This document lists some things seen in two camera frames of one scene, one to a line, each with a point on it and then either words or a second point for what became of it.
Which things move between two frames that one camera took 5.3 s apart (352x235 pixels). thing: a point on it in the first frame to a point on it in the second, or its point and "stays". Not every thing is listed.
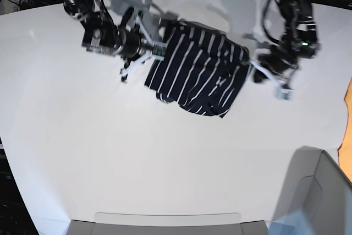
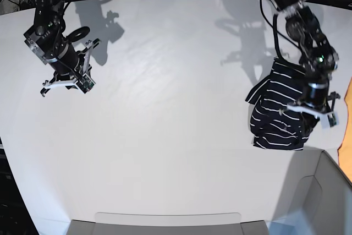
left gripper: (131, 45) to (67, 67)
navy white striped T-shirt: (201, 68) to (273, 129)
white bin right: (315, 198) stays
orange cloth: (345, 151) stays
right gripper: (284, 55) to (316, 96)
